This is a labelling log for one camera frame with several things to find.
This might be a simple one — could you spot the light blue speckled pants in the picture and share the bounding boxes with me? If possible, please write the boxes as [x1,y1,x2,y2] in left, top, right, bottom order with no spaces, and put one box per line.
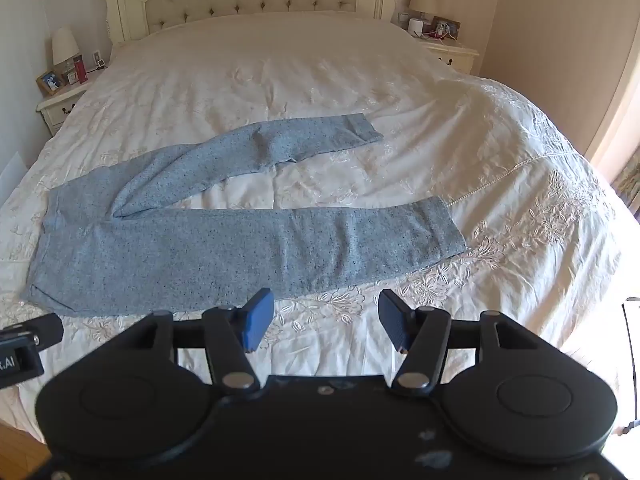
[22,114,466,316]

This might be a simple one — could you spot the left cream nightstand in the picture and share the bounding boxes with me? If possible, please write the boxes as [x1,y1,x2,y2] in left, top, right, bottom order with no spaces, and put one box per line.
[36,70,101,138]

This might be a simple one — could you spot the cream nightstand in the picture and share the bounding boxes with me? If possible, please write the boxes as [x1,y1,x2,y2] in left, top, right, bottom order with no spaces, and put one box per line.
[36,70,101,138]
[416,38,480,75]

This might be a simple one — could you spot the red cylindrical bottle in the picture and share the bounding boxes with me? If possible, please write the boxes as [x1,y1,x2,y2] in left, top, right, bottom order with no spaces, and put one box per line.
[73,55,88,84]

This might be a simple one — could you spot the right cream nightstand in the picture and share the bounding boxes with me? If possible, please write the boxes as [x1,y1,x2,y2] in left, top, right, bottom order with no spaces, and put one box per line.
[416,38,480,75]

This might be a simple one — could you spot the left white table lamp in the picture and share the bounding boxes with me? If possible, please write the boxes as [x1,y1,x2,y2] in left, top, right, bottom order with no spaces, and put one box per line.
[51,27,80,84]

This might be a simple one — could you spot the white round speaker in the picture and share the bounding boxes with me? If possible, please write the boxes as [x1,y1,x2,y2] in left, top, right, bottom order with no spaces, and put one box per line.
[407,18,424,37]

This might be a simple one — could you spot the wooden photo frame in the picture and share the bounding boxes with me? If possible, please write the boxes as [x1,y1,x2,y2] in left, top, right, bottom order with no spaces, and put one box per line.
[36,70,65,96]

